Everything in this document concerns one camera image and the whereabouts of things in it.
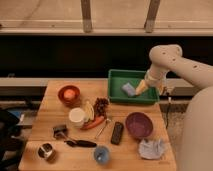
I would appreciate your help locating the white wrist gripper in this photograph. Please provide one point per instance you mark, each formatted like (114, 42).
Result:
(153, 78)

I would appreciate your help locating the light blue towel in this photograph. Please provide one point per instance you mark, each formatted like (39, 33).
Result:
(151, 149)

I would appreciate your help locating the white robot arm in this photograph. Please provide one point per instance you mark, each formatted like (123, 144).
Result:
(196, 151)

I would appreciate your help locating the white cup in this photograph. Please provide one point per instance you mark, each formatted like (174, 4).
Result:
(77, 116)

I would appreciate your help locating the metal cup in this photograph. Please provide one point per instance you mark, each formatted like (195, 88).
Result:
(46, 151)

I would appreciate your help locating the grey blue sponge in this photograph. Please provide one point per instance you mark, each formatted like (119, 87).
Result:
(129, 90)

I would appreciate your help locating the green plastic tray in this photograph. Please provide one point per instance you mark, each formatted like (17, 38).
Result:
(123, 83)

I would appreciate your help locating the purple bowl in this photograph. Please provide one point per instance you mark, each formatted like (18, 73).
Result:
(139, 125)

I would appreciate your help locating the dark red grapes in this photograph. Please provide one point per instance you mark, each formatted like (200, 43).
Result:
(100, 106)

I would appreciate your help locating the metal spoon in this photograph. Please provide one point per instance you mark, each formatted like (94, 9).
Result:
(108, 120)

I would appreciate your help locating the black remote control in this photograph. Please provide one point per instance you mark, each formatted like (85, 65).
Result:
(117, 133)

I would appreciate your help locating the orange carrot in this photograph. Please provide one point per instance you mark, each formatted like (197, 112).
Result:
(98, 120)

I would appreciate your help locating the banana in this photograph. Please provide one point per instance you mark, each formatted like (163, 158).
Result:
(89, 110)

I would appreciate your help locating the red bowl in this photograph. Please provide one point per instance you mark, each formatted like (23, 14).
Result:
(69, 102)

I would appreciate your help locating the orange fruit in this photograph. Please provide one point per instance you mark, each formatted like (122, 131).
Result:
(69, 94)

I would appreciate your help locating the blue small bowl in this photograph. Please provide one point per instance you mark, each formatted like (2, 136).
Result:
(101, 155)

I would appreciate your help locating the dark metal clip tool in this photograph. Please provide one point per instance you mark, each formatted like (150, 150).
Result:
(60, 132)

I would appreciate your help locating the black chair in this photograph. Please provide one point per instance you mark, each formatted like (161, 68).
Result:
(8, 122)

